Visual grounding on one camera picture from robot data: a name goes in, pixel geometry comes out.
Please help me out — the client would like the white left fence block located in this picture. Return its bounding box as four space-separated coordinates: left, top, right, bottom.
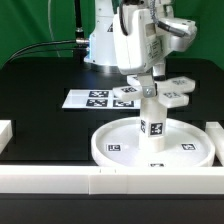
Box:
0 120 13 154

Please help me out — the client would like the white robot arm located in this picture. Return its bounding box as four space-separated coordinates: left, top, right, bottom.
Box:
85 0 173 98

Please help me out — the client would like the white round table top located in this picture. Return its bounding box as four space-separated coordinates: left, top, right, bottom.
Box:
91 117 215 168

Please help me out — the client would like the white fence block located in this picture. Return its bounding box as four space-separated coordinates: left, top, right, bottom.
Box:
205 122 224 167
0 120 13 154

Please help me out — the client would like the black cable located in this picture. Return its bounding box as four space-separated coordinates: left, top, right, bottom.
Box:
6 39 90 64
13 47 89 59

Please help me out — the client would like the white right fence block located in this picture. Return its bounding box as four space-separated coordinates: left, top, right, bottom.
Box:
205 122 224 167

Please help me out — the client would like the white marker plate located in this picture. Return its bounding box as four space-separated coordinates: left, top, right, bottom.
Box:
62 89 140 110

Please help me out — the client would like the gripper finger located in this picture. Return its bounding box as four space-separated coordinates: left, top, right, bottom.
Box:
137 73 157 98
153 63 166 80

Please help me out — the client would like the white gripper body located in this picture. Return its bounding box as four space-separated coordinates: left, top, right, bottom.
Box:
113 6 164 75

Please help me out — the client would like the white front fence bar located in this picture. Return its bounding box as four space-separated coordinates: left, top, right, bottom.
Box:
0 165 224 195

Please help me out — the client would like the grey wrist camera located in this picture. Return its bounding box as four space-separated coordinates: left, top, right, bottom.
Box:
158 17 197 52

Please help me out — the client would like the black cable upper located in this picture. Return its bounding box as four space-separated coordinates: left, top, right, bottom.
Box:
6 39 90 64

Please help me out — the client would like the white cross-shaped table base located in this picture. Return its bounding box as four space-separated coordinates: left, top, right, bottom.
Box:
113 75 195 108

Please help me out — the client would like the black cable lower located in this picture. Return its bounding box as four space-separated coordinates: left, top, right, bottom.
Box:
13 47 89 59

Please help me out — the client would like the black vertical pole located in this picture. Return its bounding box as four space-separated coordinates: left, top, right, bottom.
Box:
74 0 84 59

